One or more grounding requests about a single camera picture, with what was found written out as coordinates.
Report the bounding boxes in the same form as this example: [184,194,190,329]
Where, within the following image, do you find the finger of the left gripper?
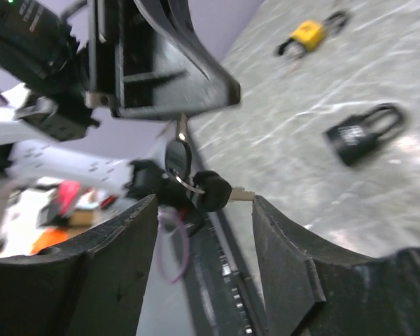
[134,1,241,116]

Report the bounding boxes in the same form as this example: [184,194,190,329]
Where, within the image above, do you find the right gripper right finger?
[252,196,420,336]

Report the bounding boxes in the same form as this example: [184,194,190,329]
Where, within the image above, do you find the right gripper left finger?
[0,195,158,335]

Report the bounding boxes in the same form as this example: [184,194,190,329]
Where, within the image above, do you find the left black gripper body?
[85,1,196,120]

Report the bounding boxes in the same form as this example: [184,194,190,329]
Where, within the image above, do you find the yellow padlock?
[275,10,350,60]

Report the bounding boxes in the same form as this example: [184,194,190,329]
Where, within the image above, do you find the black key bunch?
[164,113,256,213]

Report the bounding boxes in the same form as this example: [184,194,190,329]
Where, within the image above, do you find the black padlock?
[324,103,405,167]

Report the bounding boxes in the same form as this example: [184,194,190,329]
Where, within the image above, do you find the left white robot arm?
[0,1,241,198]

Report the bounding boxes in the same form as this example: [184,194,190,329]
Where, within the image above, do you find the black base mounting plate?
[183,211,269,336]

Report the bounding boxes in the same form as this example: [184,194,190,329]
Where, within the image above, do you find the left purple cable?
[156,208,190,284]

